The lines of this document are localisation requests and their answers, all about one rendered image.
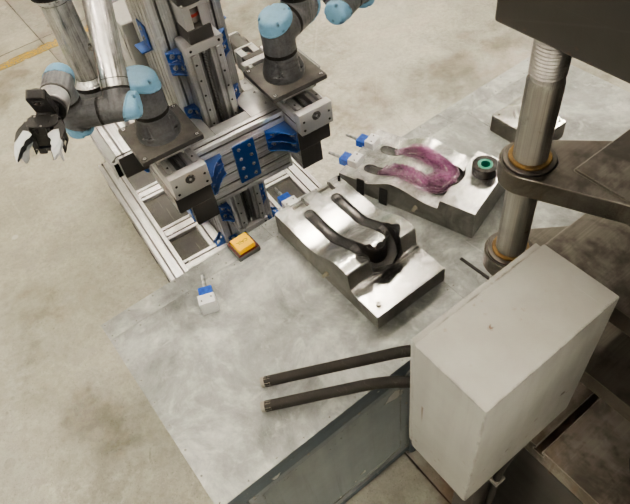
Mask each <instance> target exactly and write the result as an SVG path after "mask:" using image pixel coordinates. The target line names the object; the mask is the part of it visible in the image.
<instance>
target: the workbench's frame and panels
mask: <svg viewBox="0 0 630 504"><path fill-rule="evenodd" d="M390 376H410V361H408V362H407V363H406V364H404V365H403V366H402V367H401V368H399V369H398V370H397V371H396V372H394V373H393V374H392V375H390ZM409 414H410V388H385V389H376V390H371V391H370V392H369V393H368V394H366V395H365V396H364V397H362V398H361V399H360V400H359V401H357V402H356V403H355V404H354V405H352V406H351V407H350V408H348V409H347V410H346V411H345V412H343V413H342V414H341V415H340V416H338V417H337V418H336V419H335V420H333V421H332V422H331V423H329V424H328V425H327V426H326V427H324V428H323V429H322V430H321V431H319V432H318V433H317V434H315V435H314V436H313V437H312V438H310V439H309V440H308V441H307V442H305V443H304V444H303V445H301V446H300V447H299V448H298V449H296V450H295V451H294V452H293V453H291V454H290V455H289V456H287V457H286V458H285V459H284V460H282V461H281V462H280V463H279V464H277V465H276V466H275V467H274V468H272V469H271V470H270V471H268V472H267V473H266V474H265V475H263V476H262V477H261V478H260V479H258V480H257V481H256V482H254V483H253V484H252V485H251V486H249V487H248V488H247V489H246V490H244V491H243V492H242V493H240V494H239V495H238V496H237V497H235V498H234V499H233V500H232V501H230V502H229V503H228V504H345V503H346V502H347V501H348V500H349V499H350V498H352V497H353V496H354V495H355V494H356V493H358V492H359V491H360V490H361V489H362V488H363V487H365V486H366V485H367V484H368V483H369V482H371V481H372V480H373V479H374V478H375V477H376V476H378V475H379V474H380V473H381V472H382V471H383V470H385V469H386V468H387V467H388V466H389V465H391V464H392V463H393V462H394V461H395V460H396V459H398V458H399V457H400V456H401V455H402V454H404V453H405V452H406V451H409V452H410V453H412V452H414V451H415V450H416V449H415V448H414V447H413V446H412V440H411V439H410V438H409Z"/></svg>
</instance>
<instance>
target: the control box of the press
mask: <svg viewBox="0 0 630 504"><path fill-rule="evenodd" d="M618 300H619V296H618V295H617V294H615V293H614V292H612V291H611V290H609V289H608V288H607V287H605V286H604V285H602V284H601V283H599V282H598V281H597V280H595V279H594V278H592V277H591V276H589V275H588V274H586V273H585V272H584V271H582V270H581V269H579V268H578V267H576V266H575V265H574V264H572V263H571V262H569V261H568V260H566V259H565V258H563V257H562V256H561V255H559V254H558V253H556V252H555V251H553V250H552V249H550V248H549V247H548V246H546V245H542V246H539V245H538V244H537V243H535V244H534V245H532V246H531V247H530V248H529V249H527V250H526V251H525V252H523V253H522V254H521V255H519V256H518V257H517V258H516V259H514V260H513V261H512V262H510V263H509V264H508V265H507V266H505V267H504V268H503V269H501V270H500V271H499V272H497V273H496V274H495V275H494V276H492V277H491V278H490V279H488V280H487V281H486V282H485V283H483V284H482V285H481V286H479V287H478V288H477V289H475V290H474V291H473V292H472V293H470V294H469V295H468V296H466V297H465V298H464V299H463V300H461V301H460V302H459V303H457V304H456V305H455V306H453V307H452V308H451V309H450V310H448V311H447V312H446V313H444V314H443V315H442V316H441V317H439V318H438V319H437V320H435V321H434V322H433V323H431V324H430V325H429V326H428V327H426V328H425V329H424V330H422V331H421V332H420V333H419V334H417V335H416V336H415V337H413V338H412V339H411V359H410V414H409V438H410V439H411V440H412V446H413V447H414V448H415V449H416V450H417V451H418V452H419V453H420V454H421V455H422V456H423V457H424V459H425V460H426V461H427V462H428V463H429V464H430V465H431V466H432V467H433V468H434V469H435V470H436V472H437V473H438V474H439V475H440V476H441V477H442V478H443V479H444V480H445V481H446V482H447V483H448V485H449V486H450V487H451V488H452V489H453V490H454V493H453V498H452V503H451V504H482V503H483V500H484V497H485V494H486V491H487V488H488V485H489V482H491V483H490V486H489V489H488V492H487V495H486V499H485V502H484V504H492V502H493V499H494V496H495V493H496V490H497V488H498V485H500V484H501V483H502V482H503V481H504V480H505V477H504V476H503V474H504V472H505V470H506V469H507V467H508V465H509V464H510V463H511V461H512V460H513V459H514V458H515V457H516V456H517V455H518V453H519V452H520V451H521V450H522V449H523V448H524V447H525V446H526V445H527V444H528V443H529V442H530V441H531V440H532V439H533V438H534V437H535V436H536V435H537V434H539V433H540V432H541V431H542V430H543V429H544V428H545V427H546V426H547V425H548V424H549V423H551V422H552V421H553V420H554V419H555V418H556V417H557V416H558V415H559V414H560V413H561V412H562V411H564V410H565V409H566V408H567V406H568V404H569V402H570V400H571V398H572V396H573V394H574V391H575V389H576V387H577V385H578V383H579V381H580V379H581V377H582V375H583V373H584V371H585V369H586V366H587V364H588V362H589V360H590V358H591V356H592V354H593V352H594V350H595V348H596V346H597V343H598V341H599V339H600V337H601V335H602V333H603V331H604V329H605V327H606V325H607V323H608V321H609V318H610V316H611V314H612V312H613V310H614V308H615V306H616V304H617V302H618Z"/></svg>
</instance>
